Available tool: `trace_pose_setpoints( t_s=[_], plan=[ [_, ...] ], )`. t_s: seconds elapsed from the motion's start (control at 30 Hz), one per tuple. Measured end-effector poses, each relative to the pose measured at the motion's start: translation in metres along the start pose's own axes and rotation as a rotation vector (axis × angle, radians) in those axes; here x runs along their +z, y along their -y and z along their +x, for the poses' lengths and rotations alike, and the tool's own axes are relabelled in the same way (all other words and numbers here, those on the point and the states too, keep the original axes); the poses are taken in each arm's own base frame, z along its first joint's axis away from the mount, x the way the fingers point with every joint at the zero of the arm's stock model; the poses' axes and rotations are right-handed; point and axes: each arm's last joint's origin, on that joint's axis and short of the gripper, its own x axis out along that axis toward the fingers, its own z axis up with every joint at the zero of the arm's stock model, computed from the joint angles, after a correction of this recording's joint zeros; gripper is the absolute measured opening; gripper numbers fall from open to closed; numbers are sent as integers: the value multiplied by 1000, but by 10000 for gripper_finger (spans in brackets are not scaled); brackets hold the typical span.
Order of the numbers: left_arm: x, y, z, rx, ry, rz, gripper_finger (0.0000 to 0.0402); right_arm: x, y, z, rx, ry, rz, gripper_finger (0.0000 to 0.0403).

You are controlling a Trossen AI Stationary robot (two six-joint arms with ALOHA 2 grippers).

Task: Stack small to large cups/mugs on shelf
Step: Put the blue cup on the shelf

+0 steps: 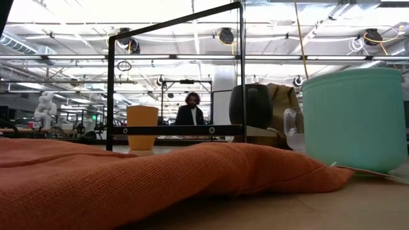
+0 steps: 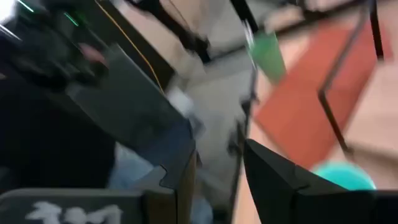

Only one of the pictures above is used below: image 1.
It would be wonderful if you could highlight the black ceiling cable reel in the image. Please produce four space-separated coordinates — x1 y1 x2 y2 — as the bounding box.
117 27 141 54
218 27 236 45
363 27 383 46

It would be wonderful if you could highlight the turquoise mug with handle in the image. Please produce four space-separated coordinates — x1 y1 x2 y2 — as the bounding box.
301 67 408 175

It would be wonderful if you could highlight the orange cloth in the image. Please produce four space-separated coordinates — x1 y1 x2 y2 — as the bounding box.
0 137 355 230

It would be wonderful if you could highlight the small orange cup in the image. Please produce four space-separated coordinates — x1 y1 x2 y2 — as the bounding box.
126 105 160 151

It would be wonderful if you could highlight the yellow cable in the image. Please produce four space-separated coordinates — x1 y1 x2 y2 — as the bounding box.
293 0 310 81

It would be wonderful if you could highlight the black mug yellow inside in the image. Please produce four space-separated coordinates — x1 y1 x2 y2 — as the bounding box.
228 83 274 130

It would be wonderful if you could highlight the white robot figure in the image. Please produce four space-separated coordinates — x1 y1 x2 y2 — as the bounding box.
33 91 58 130

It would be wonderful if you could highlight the person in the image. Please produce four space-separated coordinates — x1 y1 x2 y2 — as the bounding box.
174 92 205 126

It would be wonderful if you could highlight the wooden cutting board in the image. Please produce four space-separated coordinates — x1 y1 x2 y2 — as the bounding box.
106 1 279 153

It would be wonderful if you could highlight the clear glass cup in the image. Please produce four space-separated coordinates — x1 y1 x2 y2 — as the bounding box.
282 107 307 153

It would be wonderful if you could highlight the black aluminium rig frame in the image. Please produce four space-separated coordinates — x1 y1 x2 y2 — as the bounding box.
57 137 231 147

